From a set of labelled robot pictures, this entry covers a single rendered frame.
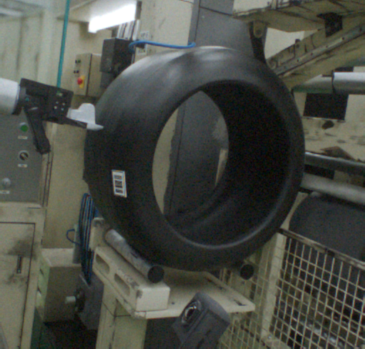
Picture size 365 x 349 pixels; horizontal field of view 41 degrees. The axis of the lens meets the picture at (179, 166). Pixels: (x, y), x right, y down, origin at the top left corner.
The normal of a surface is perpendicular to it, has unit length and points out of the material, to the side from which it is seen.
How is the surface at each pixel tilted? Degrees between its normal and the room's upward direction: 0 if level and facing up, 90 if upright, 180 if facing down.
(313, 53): 90
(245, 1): 90
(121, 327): 90
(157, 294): 90
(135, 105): 72
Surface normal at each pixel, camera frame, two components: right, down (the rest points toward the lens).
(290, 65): -0.88, -0.08
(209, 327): 0.22, 0.05
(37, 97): 0.45, 0.16
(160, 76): -0.09, -0.43
